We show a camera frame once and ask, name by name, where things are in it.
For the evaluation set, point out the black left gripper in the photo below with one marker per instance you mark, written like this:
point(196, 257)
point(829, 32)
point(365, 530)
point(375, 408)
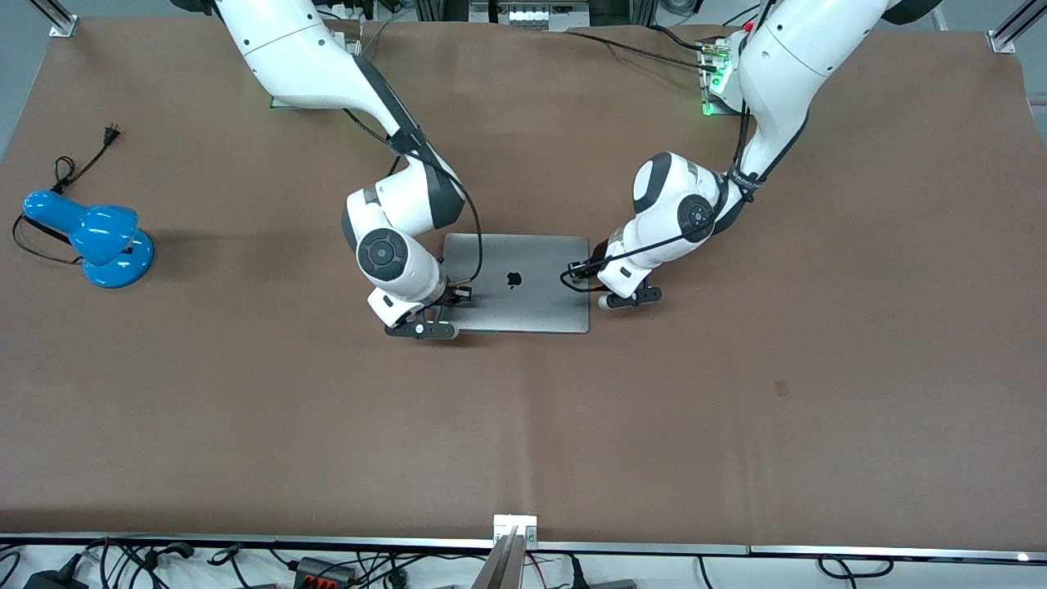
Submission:
point(599, 253)

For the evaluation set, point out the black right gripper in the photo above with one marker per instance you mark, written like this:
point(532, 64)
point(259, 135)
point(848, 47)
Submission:
point(455, 292)

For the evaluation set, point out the silver grey laptop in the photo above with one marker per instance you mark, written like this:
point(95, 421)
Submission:
point(523, 307)

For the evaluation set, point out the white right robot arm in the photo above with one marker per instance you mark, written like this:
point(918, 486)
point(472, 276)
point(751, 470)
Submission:
point(303, 57)

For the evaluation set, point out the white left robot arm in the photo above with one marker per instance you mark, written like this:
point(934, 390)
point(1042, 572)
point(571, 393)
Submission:
point(785, 57)

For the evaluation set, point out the grey power strip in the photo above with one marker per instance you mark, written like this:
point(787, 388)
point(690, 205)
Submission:
point(527, 15)

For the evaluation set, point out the black orange connector box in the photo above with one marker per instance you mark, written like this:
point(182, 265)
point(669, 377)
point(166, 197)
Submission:
point(323, 570)

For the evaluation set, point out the blue desk lamp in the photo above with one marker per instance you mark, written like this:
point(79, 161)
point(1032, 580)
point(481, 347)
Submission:
point(106, 229)

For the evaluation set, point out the black power adapter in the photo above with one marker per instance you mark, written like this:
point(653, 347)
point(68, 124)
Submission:
point(53, 579)

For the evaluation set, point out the aluminium camera mount post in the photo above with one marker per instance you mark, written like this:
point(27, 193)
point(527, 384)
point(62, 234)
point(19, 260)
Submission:
point(511, 556)

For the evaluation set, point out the aluminium profile post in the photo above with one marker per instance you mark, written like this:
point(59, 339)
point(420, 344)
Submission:
point(57, 20)
point(1010, 33)

